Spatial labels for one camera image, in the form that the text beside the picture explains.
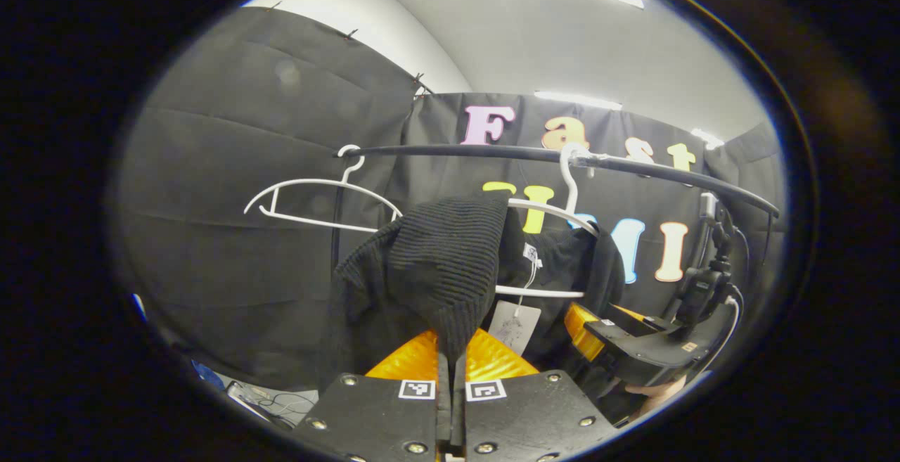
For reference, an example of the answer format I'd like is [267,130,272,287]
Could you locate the small white clothes hanger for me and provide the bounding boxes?
[244,144,403,234]

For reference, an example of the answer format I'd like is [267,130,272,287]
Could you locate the black clothes rack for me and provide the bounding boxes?
[329,143,781,280]

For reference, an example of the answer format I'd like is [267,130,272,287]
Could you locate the black backdrop cloth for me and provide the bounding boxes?
[116,6,788,392]

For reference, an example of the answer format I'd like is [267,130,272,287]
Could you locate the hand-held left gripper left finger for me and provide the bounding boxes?
[292,328,451,462]

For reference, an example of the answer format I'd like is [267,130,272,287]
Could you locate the black knit garment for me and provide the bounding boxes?
[316,191,626,396]

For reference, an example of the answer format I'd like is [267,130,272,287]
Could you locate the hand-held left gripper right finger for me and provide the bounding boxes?
[451,327,619,462]

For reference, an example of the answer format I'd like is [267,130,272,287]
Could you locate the blue floor item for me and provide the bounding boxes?
[188,358,227,391]

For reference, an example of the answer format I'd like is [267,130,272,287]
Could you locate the large white clothes hanger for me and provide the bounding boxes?
[492,142,602,301]

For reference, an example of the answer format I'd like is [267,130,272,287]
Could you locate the black floor cables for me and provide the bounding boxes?
[232,378,319,426]

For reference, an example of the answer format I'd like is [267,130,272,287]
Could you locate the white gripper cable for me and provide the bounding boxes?
[693,292,743,378]

